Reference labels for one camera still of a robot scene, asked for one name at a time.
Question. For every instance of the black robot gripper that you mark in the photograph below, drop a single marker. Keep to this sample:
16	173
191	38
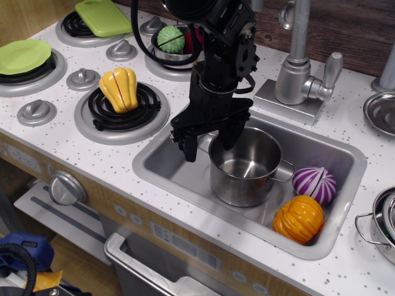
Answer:
210	108

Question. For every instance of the stainless steel pot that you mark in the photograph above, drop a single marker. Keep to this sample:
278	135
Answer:
244	175

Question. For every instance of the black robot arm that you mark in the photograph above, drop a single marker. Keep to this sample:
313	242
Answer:
229	29

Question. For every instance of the grey sink basin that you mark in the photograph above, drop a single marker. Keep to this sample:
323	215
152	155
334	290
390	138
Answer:
163	164

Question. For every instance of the small steel pot on burner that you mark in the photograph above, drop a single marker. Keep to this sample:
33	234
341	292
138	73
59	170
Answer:
187	50

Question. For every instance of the back right stove burner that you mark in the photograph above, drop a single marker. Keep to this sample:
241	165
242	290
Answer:
171	72

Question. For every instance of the silver toy faucet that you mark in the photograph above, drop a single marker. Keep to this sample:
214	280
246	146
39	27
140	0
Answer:
296	94

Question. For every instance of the yellow toy bell pepper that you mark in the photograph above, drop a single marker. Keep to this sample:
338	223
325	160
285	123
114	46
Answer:
120	88

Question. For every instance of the green toy cabbage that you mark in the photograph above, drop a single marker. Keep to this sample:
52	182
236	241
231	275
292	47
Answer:
171	40

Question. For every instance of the purple white toy onion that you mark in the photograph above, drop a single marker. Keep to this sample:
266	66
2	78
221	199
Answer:
315	182

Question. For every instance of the front right stove burner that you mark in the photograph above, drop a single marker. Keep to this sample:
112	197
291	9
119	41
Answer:
97	120

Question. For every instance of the orange toy pumpkin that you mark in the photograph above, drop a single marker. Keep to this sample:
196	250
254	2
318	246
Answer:
299	219

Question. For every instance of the silver stove knob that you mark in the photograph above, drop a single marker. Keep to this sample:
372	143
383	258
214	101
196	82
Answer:
36	113
83	80
151	27
122	51

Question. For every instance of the silver faucet round knob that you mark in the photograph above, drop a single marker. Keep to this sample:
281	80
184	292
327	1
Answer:
286	15

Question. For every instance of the silver oven knob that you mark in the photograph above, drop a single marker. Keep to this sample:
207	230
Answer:
66	190

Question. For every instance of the green cutting board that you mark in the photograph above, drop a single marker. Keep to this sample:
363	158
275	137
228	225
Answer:
103	18

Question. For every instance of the steel plate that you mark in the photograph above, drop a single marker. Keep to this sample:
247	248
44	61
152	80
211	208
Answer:
379	111

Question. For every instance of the back left stove burner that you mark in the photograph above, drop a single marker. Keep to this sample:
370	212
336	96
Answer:
72	31

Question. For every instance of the silver pole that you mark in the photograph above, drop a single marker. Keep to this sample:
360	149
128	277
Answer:
385	82

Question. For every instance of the blue clamp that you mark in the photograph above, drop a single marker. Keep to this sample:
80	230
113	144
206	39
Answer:
21	250

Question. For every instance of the green plastic plate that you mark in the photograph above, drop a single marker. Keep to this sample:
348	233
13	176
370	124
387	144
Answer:
23	56

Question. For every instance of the grey oven door handle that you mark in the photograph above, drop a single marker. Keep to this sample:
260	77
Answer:
142	271

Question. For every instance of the steel pot with handle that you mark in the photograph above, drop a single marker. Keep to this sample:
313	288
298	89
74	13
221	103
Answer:
381	225

